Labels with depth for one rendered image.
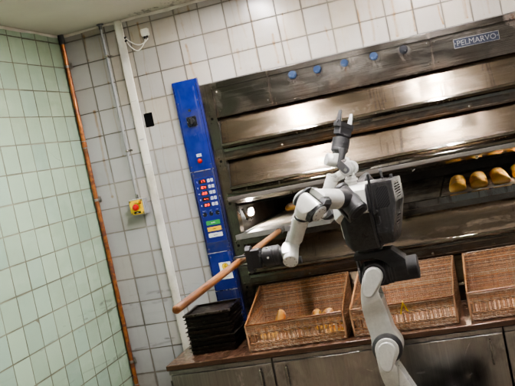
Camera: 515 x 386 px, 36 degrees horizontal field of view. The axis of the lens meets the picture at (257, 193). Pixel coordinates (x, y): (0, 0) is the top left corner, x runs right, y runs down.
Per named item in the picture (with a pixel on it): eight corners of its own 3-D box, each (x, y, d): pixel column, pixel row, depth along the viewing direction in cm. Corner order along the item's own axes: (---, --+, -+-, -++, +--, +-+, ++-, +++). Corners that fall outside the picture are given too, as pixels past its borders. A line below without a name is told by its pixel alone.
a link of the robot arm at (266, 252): (241, 247, 344) (268, 243, 341) (247, 244, 354) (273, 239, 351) (247, 276, 345) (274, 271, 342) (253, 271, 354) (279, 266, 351)
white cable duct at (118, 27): (191, 384, 497) (113, 21, 485) (198, 383, 495) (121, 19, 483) (190, 384, 495) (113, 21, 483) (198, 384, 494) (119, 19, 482)
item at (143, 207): (135, 214, 494) (132, 199, 494) (150, 212, 492) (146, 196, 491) (130, 216, 487) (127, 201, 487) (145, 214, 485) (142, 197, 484)
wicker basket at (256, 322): (267, 329, 478) (257, 285, 477) (359, 315, 465) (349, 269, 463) (247, 353, 431) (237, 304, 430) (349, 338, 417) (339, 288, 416)
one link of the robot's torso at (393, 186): (414, 236, 382) (400, 164, 380) (401, 250, 351) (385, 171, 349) (355, 245, 393) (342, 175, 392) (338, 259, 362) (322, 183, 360)
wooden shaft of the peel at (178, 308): (180, 314, 267) (178, 305, 267) (172, 315, 268) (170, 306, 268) (282, 233, 433) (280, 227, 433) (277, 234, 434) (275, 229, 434)
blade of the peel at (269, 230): (330, 223, 435) (329, 218, 435) (236, 240, 449) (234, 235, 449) (339, 214, 470) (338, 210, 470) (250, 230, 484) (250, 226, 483)
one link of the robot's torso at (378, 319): (406, 352, 383) (389, 258, 380) (405, 363, 366) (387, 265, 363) (375, 356, 387) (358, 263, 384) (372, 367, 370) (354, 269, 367)
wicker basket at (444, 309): (365, 315, 464) (356, 269, 462) (463, 301, 448) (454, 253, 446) (352, 338, 417) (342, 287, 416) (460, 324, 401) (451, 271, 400)
